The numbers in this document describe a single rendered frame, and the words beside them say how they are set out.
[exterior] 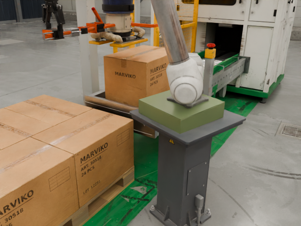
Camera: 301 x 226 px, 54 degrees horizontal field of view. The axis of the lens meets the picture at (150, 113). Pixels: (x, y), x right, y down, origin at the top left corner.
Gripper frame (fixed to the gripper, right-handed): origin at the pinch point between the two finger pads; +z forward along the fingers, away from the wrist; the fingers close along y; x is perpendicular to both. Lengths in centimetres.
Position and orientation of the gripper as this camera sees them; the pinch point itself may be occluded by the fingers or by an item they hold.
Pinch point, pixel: (54, 32)
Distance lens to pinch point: 178.0
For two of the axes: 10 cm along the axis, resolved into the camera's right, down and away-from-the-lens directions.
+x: -5.3, 3.2, -7.8
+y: -8.5, -2.2, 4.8
